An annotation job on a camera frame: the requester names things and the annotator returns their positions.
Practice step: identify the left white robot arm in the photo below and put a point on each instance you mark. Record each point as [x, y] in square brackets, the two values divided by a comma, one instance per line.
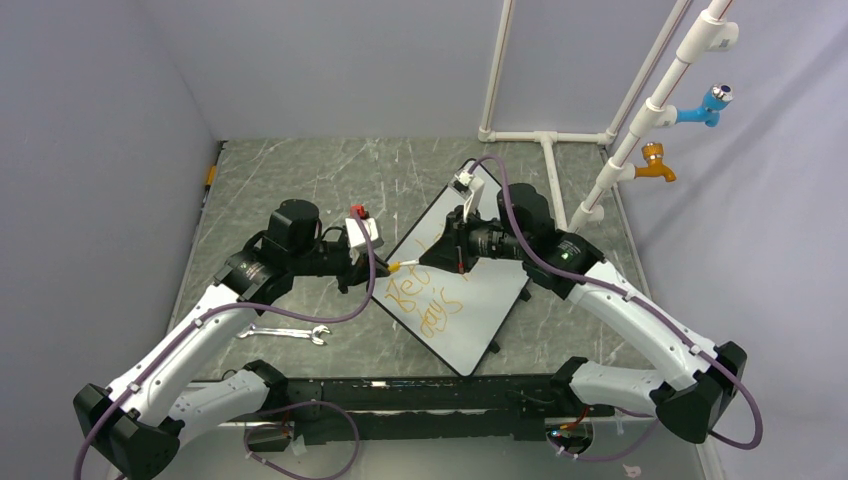
[141, 419]

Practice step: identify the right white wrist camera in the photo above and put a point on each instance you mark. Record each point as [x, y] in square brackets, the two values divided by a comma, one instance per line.
[470, 187]

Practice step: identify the white pvc pipe frame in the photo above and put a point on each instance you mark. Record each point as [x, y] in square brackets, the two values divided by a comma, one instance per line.
[711, 31]

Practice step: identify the orange brass faucet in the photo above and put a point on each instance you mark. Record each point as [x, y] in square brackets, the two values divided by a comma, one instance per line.
[653, 154]

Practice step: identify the blue faucet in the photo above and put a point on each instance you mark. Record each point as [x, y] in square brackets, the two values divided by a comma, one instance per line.
[716, 99]

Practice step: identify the orange-tipped tool at edge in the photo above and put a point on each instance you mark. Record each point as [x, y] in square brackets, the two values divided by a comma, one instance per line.
[211, 172]

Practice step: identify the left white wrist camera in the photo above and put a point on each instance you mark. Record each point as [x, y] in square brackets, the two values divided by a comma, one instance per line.
[360, 226]

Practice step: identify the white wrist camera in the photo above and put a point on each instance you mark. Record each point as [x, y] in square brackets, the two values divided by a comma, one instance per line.
[470, 187]
[360, 226]

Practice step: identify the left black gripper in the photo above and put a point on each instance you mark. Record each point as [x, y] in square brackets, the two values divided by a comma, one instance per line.
[353, 274]

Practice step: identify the silver open-end wrench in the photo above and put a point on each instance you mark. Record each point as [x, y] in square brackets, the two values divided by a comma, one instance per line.
[314, 335]

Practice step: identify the white whiteboard black frame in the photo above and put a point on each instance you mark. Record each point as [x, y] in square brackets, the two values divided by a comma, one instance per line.
[455, 317]

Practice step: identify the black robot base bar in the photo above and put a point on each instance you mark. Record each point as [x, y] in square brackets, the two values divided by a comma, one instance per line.
[520, 407]

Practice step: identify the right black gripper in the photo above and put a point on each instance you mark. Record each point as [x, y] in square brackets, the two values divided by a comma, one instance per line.
[452, 251]

